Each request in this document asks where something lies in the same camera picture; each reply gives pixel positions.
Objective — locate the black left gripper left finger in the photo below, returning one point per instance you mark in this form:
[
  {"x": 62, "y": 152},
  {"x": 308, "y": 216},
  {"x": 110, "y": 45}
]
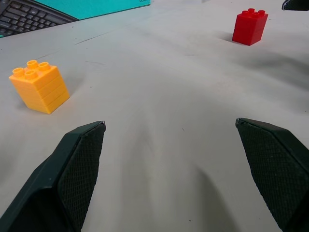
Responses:
[{"x": 55, "y": 183}]

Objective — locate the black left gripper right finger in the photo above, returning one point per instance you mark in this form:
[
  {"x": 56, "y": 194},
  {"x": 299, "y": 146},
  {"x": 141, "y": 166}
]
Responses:
[{"x": 277, "y": 169}]

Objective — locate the yellow toy brick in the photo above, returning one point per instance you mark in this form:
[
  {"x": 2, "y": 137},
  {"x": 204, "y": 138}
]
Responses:
[{"x": 39, "y": 89}]

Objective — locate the red toy brick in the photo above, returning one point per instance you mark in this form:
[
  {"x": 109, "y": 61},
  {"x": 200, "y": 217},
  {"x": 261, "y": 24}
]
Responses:
[{"x": 249, "y": 26}]

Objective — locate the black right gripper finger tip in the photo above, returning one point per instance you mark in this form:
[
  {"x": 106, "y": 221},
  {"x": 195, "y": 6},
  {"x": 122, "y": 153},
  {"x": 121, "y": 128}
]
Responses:
[{"x": 295, "y": 5}]

